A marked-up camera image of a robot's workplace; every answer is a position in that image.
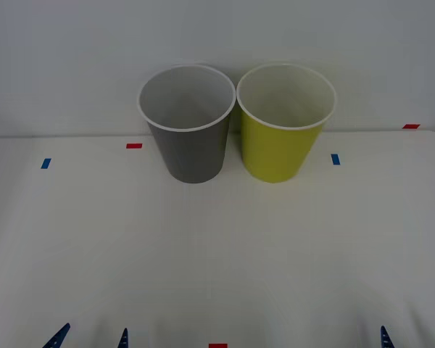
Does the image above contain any yellow-green plastic waste bin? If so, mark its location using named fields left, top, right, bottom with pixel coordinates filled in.
left=236, top=62, right=338, bottom=184

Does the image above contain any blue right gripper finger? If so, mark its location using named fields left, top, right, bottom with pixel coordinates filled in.
left=379, top=325, right=394, bottom=348

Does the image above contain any grey plastic waste bin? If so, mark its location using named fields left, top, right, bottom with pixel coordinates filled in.
left=136, top=64, right=237, bottom=184

